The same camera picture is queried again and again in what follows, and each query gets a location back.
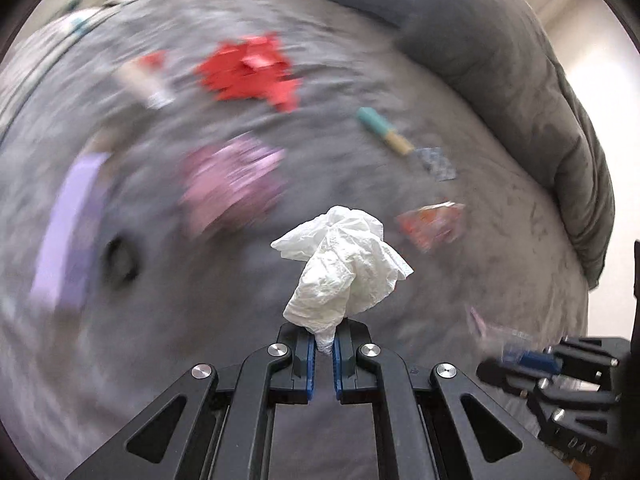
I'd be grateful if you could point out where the clear plastic wrapper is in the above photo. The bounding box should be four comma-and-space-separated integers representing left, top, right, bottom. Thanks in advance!
466, 307, 536, 361

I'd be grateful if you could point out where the white tissue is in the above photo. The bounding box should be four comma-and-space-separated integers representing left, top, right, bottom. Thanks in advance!
271, 206, 413, 354

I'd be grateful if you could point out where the red clear snack wrapper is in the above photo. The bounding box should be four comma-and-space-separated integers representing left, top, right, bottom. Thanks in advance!
396, 202, 465, 252

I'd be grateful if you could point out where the pink paper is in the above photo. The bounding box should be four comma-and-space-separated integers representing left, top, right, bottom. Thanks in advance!
180, 133, 286, 238

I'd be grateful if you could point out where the teal and tan tube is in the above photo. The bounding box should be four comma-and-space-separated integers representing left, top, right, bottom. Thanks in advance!
357, 107, 416, 157

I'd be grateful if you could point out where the white red tube wrapper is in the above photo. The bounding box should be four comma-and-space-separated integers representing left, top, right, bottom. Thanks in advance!
114, 50, 175, 110

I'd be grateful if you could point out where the red paper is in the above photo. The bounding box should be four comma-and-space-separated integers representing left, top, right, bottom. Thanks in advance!
194, 32, 300, 113

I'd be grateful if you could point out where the lilac rectangular box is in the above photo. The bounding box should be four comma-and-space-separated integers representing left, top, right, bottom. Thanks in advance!
30, 152, 111, 311

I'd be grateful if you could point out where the silver blister pack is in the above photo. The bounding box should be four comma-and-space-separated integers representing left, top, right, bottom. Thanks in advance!
414, 148, 457, 182

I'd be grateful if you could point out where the grey bed blanket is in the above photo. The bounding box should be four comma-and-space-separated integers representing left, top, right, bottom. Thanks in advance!
1, 0, 588, 479

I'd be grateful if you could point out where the dark grey folded duvet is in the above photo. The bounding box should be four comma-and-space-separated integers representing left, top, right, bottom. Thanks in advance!
331, 0, 615, 287

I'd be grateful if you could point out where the floral patterned bed sheet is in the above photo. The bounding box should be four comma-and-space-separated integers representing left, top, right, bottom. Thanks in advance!
1, 0, 137, 133

